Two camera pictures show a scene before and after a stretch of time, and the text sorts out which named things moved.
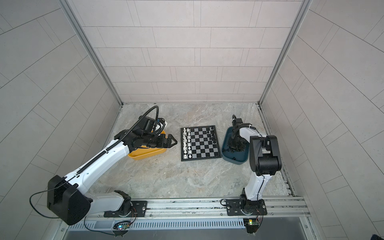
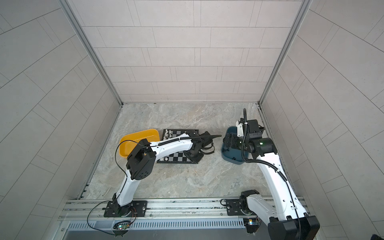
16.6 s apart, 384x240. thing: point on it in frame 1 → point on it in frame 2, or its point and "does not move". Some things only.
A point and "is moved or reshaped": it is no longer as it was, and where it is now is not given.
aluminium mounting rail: (290, 207) does not move
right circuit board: (251, 224) does not move
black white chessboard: (199, 143) is moved or reshaped
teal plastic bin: (237, 157) does not move
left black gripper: (166, 144) → (195, 160)
